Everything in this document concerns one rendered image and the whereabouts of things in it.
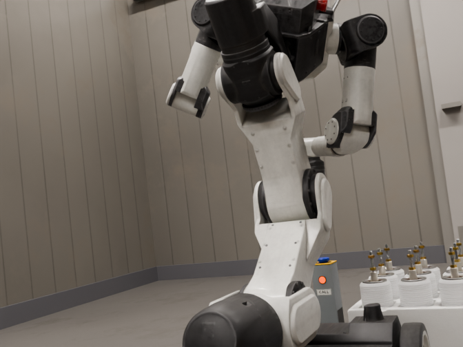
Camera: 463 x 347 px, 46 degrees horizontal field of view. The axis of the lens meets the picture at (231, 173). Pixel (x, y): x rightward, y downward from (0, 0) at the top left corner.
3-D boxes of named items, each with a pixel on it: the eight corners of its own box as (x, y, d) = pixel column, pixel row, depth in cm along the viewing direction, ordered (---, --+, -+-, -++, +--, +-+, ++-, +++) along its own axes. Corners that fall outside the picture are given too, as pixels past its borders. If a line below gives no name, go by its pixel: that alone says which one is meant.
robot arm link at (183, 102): (215, 80, 191) (196, 125, 183) (188, 69, 190) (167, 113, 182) (221, 64, 181) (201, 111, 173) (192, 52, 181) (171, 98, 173)
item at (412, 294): (439, 335, 166) (430, 276, 168) (438, 343, 157) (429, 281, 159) (406, 336, 170) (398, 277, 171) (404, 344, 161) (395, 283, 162)
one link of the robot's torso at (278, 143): (326, 231, 140) (275, 61, 122) (262, 237, 148) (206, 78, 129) (335, 200, 153) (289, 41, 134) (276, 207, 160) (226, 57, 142)
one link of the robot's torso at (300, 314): (298, 363, 106) (290, 295, 107) (208, 362, 114) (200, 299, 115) (326, 336, 125) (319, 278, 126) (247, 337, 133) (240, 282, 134)
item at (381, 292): (370, 345, 164) (362, 285, 166) (364, 337, 174) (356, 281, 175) (402, 341, 164) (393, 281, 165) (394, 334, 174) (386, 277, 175)
